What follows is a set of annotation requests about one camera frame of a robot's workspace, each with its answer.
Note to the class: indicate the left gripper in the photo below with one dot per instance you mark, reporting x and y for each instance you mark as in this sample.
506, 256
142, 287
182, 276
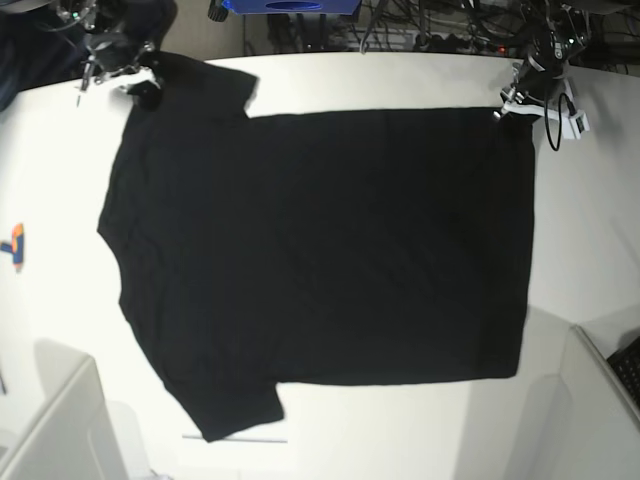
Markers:
544, 63

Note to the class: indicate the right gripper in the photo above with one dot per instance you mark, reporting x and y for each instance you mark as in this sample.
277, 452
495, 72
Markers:
114, 54

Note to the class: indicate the black T-shirt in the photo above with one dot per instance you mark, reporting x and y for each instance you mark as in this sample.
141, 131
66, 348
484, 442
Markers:
348, 248

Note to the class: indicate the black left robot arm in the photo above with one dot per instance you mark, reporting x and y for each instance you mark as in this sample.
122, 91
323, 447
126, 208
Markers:
582, 19

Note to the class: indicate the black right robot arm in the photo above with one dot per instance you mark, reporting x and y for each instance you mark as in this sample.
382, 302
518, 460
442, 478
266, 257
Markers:
141, 20

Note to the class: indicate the black power strip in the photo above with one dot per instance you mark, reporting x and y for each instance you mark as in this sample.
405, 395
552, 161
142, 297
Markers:
453, 44

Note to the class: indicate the blue box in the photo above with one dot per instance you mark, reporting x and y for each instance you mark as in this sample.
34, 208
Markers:
250, 7

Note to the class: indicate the person in dark clothing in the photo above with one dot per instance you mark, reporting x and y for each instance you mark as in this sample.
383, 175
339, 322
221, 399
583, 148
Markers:
37, 47

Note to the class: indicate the orange blue toy tool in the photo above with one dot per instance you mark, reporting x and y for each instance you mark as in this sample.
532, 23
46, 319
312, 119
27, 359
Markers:
16, 247

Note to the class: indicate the black keyboard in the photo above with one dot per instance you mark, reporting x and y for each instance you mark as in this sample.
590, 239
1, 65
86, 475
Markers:
626, 365

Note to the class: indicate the white bin right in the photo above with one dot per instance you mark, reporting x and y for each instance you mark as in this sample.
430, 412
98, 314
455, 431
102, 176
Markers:
592, 427

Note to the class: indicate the white bin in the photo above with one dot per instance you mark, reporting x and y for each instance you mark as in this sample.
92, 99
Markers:
592, 427
70, 436

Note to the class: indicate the white bin left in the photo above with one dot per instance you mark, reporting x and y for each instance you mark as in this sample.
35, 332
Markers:
70, 436

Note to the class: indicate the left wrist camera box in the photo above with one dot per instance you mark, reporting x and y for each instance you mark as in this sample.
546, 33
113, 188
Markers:
575, 125

